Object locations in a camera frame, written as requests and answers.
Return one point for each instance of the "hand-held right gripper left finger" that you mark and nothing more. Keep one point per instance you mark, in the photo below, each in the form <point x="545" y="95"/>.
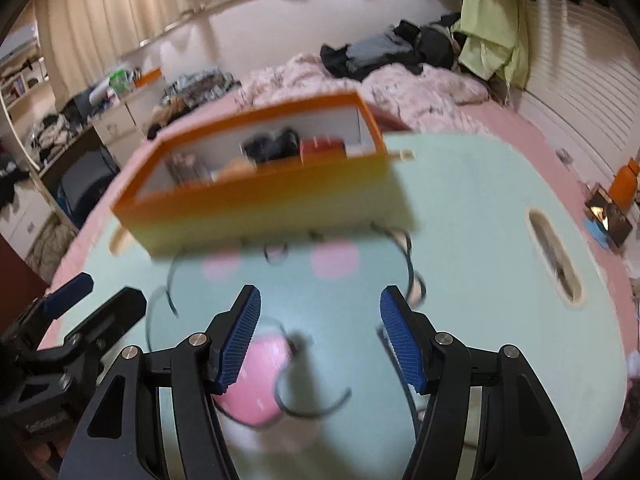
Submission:
<point x="240" y="345"/>

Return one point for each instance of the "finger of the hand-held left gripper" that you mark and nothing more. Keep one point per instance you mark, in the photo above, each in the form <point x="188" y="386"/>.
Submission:
<point x="112" y="317"/>
<point x="70" y="292"/>

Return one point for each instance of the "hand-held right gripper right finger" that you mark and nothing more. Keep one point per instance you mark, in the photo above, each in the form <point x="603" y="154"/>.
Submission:
<point x="402" y="345"/>

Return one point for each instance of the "orange cardboard box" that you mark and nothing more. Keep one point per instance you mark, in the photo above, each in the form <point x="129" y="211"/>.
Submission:
<point x="260" y="215"/>

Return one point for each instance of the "black shiny doll garment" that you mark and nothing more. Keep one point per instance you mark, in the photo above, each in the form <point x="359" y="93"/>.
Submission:
<point x="270" y="146"/>

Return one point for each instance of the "reddish brown small box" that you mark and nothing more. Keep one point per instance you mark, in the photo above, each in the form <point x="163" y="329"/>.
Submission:
<point x="322" y="150"/>

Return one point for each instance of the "dark red door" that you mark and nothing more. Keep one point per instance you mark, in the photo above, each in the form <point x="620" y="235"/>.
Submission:
<point x="17" y="280"/>

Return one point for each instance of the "grey shaggy rug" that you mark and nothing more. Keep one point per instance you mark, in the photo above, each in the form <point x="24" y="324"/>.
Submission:
<point x="50" y="240"/>

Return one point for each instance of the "white chest of drawers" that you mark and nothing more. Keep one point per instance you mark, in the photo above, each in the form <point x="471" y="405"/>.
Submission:
<point x="22" y="220"/>

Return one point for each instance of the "black bag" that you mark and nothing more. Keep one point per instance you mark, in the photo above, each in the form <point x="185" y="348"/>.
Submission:
<point x="87" y="185"/>

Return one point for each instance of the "heap of mixed clothes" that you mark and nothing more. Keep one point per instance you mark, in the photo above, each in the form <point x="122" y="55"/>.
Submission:
<point x="52" y="135"/>

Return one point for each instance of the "white desk with drawers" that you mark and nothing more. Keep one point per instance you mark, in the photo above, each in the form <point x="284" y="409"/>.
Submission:
<point x="120" y="120"/>

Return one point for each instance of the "tan garment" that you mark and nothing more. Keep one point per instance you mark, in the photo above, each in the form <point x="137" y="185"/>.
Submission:
<point x="167" y="115"/>

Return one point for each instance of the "green-lidded jar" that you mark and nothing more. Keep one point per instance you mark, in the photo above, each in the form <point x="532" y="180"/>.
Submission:
<point x="120" y="82"/>

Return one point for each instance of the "dusky pink ribbed cushion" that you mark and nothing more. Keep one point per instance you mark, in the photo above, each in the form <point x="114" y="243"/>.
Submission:
<point x="395" y="120"/>

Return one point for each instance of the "small orange box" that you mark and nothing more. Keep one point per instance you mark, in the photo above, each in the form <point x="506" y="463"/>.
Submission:
<point x="149" y="77"/>

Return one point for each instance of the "brown open box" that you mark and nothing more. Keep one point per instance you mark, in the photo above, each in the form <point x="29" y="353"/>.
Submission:
<point x="612" y="220"/>

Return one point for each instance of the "grey patterned garment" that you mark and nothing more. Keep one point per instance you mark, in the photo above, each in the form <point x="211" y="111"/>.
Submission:
<point x="200" y="85"/>

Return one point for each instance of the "white air conditioner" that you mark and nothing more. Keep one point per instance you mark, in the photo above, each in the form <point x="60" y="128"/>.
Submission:
<point x="17" y="42"/>

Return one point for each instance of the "pink floral blanket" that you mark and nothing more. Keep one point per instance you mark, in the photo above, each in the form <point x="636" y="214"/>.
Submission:
<point x="425" y="90"/>

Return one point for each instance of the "orange bottle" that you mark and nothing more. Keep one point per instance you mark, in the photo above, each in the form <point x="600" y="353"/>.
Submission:
<point x="627" y="185"/>

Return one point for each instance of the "cream curtain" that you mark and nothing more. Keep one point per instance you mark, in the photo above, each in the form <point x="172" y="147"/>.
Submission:
<point x="125" y="5"/>

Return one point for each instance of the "pile of dark clothes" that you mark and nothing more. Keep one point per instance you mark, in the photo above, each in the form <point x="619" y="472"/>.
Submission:
<point x="370" y="52"/>

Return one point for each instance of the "white slatted headboard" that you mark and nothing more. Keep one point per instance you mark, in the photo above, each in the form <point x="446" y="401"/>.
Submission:
<point x="575" y="85"/>

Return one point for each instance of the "light green cloth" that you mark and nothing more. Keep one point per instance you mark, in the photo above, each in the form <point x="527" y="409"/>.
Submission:
<point x="490" y="35"/>

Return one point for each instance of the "white wall shelf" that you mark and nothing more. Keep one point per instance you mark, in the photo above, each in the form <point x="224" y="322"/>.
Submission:
<point x="20" y="82"/>

